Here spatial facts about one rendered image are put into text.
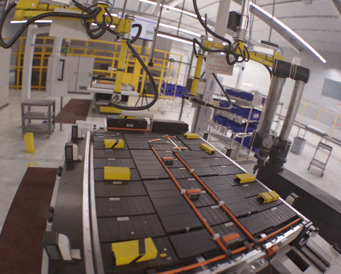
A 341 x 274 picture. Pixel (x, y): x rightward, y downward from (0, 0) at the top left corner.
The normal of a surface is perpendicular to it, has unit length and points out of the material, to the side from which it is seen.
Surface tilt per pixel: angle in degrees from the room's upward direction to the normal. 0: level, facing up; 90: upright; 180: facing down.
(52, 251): 90
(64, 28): 90
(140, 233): 0
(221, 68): 90
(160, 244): 0
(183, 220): 0
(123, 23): 90
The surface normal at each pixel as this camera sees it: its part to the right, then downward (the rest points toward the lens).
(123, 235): 0.18, -0.93
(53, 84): 0.72, 0.35
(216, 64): -0.33, 0.25
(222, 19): 0.36, 0.36
